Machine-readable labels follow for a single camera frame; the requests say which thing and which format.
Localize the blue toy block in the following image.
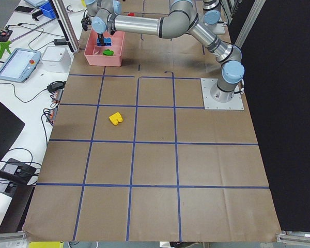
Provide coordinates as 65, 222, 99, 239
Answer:
97, 37, 112, 47

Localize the green toy block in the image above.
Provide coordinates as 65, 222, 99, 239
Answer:
102, 49, 114, 56

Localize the yellow toy block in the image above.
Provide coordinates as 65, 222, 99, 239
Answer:
109, 112, 123, 126

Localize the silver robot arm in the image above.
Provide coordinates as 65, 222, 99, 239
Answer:
85, 1, 245, 103
84, 0, 122, 17

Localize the pink plastic box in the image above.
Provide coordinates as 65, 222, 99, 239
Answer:
84, 29, 125, 67

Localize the white square box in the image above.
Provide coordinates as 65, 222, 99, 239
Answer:
41, 46, 71, 73

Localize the black power adapter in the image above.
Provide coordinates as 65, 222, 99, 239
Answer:
53, 38, 67, 46

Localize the blue plastic bin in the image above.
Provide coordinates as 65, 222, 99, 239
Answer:
40, 2, 56, 19

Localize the teach pendant tablet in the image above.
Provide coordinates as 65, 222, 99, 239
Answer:
0, 48, 42, 83

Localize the brown paper table mat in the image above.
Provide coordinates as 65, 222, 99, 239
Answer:
23, 33, 281, 242

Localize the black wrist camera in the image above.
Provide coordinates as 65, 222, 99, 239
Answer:
81, 15, 91, 31

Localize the aluminium frame post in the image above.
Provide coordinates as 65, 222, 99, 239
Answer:
49, 0, 80, 53

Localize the green handled grabber tool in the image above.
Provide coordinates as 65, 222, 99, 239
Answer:
0, 40, 11, 59

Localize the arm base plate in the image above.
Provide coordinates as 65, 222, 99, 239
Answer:
211, 22, 227, 35
200, 78, 244, 111

